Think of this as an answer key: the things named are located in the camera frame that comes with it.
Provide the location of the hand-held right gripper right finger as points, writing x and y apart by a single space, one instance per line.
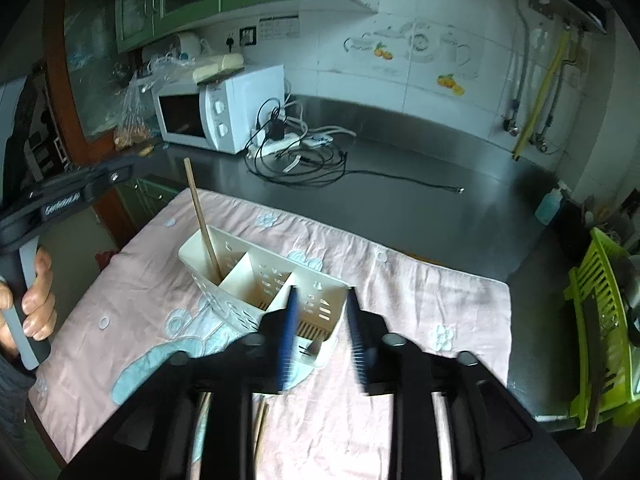
357 340

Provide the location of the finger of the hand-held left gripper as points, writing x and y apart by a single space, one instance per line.
116 175

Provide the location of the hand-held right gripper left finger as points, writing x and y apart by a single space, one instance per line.
290 340

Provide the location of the white utensil holder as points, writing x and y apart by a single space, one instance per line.
240 280

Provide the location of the person's left hand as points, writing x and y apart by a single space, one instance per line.
41 310

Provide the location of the green base cabinet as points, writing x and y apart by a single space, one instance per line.
150 195

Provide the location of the plastic bag with food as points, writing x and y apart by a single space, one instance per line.
131 125

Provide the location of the pink printed towel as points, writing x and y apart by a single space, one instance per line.
425 300

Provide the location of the brown framed glass door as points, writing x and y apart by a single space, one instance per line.
90 85

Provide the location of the clear plastic bag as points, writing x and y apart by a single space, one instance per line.
167 67

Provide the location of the white microwave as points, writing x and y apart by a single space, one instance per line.
235 110

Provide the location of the white kettle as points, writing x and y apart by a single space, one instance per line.
187 45

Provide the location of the beige wrapped package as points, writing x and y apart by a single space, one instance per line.
220 65

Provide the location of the black charger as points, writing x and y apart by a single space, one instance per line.
276 130

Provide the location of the white power strip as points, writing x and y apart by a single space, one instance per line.
280 146

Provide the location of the blue soap bottle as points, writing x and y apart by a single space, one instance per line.
547 207

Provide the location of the green dish rack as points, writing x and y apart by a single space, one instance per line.
595 300

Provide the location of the wall socket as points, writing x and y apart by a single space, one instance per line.
248 35

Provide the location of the paper wall notice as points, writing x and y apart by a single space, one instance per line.
279 27

